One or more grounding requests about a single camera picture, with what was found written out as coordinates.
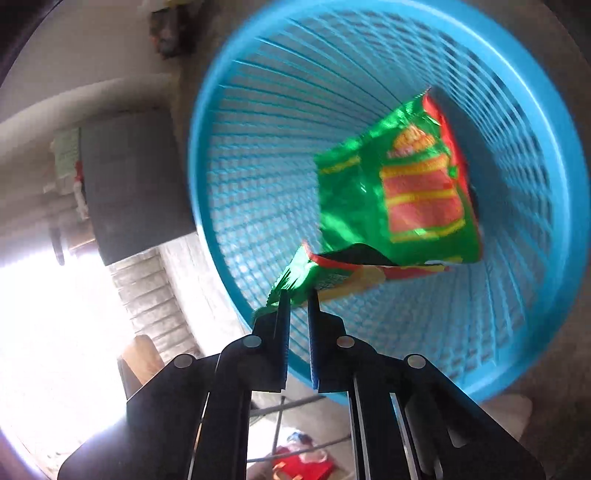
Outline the green chip bag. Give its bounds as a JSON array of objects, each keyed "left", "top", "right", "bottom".
[{"left": 265, "top": 91, "right": 483, "bottom": 307}]

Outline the red gift bag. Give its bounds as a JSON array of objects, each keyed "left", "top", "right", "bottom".
[{"left": 273, "top": 431, "right": 335, "bottom": 480}]

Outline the metal window railing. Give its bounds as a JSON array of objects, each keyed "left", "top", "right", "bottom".
[{"left": 107, "top": 248, "right": 204, "bottom": 363}]

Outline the grey cabinet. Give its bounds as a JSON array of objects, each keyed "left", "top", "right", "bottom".
[{"left": 80, "top": 109, "right": 194, "bottom": 265}]

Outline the blue plastic mesh basket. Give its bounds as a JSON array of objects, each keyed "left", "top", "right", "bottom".
[{"left": 187, "top": 1, "right": 590, "bottom": 401}]

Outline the green plastic storage basket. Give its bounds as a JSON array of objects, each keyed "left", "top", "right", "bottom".
[{"left": 50, "top": 127, "right": 83, "bottom": 181}]

